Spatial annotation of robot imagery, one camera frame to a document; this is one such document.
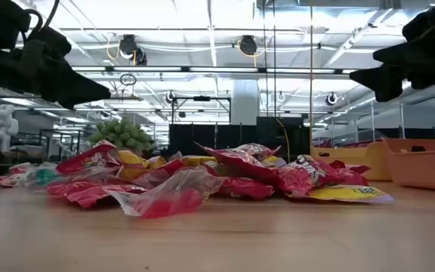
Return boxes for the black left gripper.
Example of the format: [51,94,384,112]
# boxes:
[0,0,112,110]

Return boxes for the yellow Sour Patch candy pack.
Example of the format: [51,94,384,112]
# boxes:
[181,154,218,167]
[117,150,168,181]
[288,184,394,204]

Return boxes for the clear wrapper red gummy candy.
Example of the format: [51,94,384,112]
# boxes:
[107,168,226,219]
[0,162,32,188]
[132,158,188,189]

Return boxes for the clear wrapper teal gummy candy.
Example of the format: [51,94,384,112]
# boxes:
[17,162,62,189]

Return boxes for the green succulent in white pot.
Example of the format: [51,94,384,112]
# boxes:
[88,116,155,154]

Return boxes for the yellow plastic bin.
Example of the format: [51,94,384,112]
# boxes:
[310,141,392,181]

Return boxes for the orange plastic bin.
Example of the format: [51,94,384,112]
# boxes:
[382,138,435,193]

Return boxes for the white square column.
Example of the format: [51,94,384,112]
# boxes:
[231,79,260,125]

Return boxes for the black background workstation frame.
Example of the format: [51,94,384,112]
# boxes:
[39,128,90,164]

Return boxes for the black hanging cable loop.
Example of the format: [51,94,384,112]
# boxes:
[119,73,137,87]

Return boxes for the black ceiling cord reel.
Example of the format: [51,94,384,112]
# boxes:
[238,34,259,57]
[118,33,148,66]

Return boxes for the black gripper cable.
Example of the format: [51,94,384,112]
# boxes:
[20,0,60,42]

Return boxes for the black hanging cables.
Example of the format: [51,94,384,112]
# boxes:
[261,0,278,119]

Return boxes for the black gantry frame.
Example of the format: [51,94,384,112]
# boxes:
[170,95,232,125]

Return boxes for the yellow floor cable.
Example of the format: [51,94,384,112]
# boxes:
[276,117,292,163]

